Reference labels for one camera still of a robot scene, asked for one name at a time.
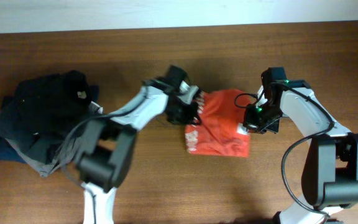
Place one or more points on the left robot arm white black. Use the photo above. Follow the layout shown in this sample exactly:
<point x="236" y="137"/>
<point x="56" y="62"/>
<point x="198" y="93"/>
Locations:
<point x="104" y="157"/>

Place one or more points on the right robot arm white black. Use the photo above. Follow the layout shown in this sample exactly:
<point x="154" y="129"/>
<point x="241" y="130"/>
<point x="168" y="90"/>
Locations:
<point x="329" y="181"/>

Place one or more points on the grey folded garment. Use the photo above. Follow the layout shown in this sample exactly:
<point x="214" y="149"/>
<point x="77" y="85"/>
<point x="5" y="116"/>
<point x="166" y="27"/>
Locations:
<point x="38" y="132"/>

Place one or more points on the red orange t-shirt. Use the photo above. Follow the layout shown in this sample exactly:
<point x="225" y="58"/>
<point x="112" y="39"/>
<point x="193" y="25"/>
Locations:
<point x="221" y="132"/>

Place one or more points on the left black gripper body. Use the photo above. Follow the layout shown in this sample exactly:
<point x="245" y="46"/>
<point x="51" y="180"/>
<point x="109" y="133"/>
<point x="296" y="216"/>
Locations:
<point x="181" y="111"/>

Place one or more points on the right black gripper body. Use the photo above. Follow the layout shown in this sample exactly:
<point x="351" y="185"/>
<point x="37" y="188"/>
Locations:
<point x="262" y="118"/>

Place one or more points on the black folded garment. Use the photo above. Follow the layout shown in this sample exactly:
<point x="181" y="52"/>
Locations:
<point x="70" y="87"/>

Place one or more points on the navy blue folded garment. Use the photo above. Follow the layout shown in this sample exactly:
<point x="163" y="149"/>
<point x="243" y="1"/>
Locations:
<point x="7" y="152"/>

